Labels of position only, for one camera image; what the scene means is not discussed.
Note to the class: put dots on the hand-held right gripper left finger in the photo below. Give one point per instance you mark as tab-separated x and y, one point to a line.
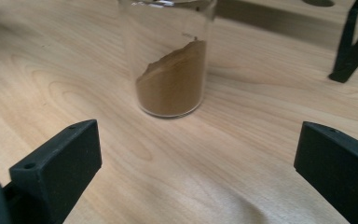
59	165

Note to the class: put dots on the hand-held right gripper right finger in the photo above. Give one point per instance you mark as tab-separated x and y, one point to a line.
338	168

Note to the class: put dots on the black metal rack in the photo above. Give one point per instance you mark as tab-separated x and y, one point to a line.
346	56

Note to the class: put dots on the glass jar with brown powder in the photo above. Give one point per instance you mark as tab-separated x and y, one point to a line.
174	87

